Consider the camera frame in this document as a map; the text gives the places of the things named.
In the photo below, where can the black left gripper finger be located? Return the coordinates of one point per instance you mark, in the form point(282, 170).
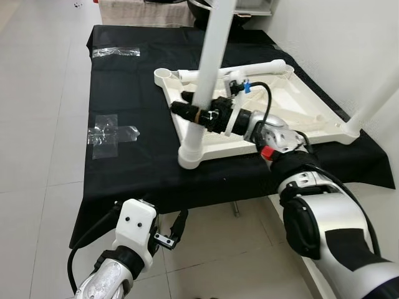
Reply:
point(181, 225)

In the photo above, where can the white plastic table top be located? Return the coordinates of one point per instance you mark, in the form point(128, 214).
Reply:
point(293, 106)

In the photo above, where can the black tablecloth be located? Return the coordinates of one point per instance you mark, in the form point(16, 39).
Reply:
point(124, 174)

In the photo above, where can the clear tape cross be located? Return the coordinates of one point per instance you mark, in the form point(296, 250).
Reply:
point(106, 134)

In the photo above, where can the clear tape strip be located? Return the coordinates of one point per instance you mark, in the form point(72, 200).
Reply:
point(115, 52)

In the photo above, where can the black round bowl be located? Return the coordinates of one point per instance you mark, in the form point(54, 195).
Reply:
point(199, 12)

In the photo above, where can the beige cloth covered bench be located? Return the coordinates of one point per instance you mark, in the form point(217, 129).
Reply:
point(143, 12)

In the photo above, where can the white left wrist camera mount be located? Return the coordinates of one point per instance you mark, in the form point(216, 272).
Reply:
point(134, 224)

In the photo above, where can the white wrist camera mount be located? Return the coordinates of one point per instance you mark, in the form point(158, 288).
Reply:
point(134, 224)
point(235, 81)

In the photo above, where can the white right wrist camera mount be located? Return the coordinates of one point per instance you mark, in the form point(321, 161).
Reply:
point(235, 81)

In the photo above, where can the metal table frame leg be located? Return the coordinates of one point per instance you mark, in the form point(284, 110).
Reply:
point(235, 208)

